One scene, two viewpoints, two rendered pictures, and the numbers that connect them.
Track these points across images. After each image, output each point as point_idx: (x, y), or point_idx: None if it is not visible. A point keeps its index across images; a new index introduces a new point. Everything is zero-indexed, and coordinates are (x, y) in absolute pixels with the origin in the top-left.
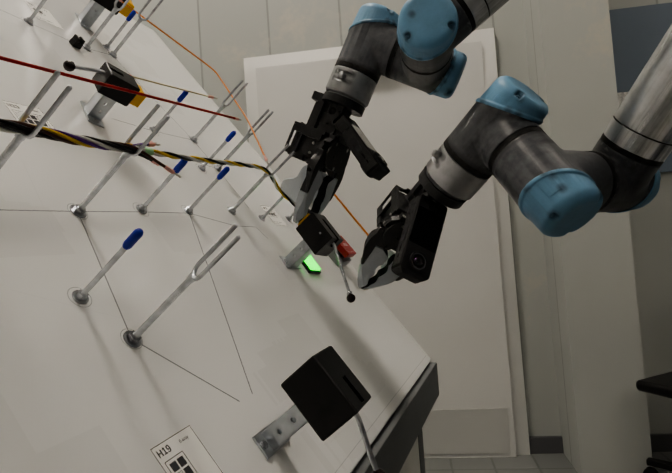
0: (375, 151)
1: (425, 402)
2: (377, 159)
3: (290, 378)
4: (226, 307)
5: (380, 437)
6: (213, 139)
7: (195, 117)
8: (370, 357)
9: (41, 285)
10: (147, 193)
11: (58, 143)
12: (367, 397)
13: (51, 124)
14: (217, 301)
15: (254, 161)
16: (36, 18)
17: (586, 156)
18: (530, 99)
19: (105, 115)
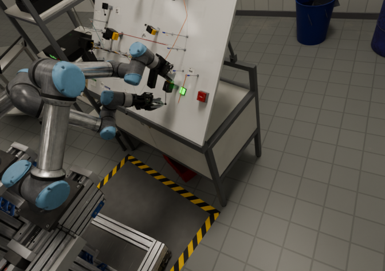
0: (152, 81)
1: (183, 141)
2: (147, 83)
3: None
4: (146, 83)
5: (153, 122)
6: (200, 35)
7: (202, 23)
8: (172, 118)
9: None
10: None
11: (144, 40)
12: (124, 106)
13: (146, 35)
14: (146, 81)
15: (215, 47)
16: None
17: (101, 115)
18: (100, 98)
19: (161, 30)
